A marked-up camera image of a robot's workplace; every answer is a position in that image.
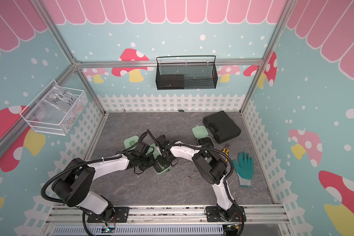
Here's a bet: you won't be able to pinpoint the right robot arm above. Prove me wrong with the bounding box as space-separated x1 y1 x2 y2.
155 135 246 222

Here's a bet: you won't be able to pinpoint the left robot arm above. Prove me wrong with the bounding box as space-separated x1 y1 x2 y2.
41 141 155 222

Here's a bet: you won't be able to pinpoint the black plastic tool case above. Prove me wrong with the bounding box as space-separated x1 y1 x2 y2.
203 111 242 144

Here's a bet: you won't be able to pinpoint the black box in basket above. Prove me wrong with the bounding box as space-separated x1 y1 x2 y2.
156 74 184 90

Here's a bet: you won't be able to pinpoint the green work glove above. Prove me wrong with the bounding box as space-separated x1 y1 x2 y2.
233 152 254 188

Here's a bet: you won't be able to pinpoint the yellow handled pliers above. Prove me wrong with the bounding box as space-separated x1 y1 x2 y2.
222 143 230 162

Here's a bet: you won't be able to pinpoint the black wire wall basket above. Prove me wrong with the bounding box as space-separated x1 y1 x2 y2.
156 55 218 89

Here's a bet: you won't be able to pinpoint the white wire wall basket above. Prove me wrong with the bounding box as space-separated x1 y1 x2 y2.
20 80 86 136

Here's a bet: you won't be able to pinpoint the front aluminium rail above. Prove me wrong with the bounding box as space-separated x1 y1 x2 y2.
46 204 289 225

